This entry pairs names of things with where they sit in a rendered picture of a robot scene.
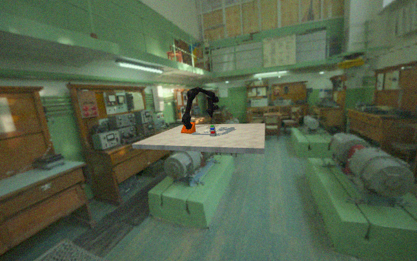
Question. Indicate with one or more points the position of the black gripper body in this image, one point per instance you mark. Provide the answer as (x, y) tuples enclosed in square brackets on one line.
[(209, 108)]

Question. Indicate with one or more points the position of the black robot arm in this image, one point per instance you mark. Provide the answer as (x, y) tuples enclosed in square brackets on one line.
[(191, 94)]

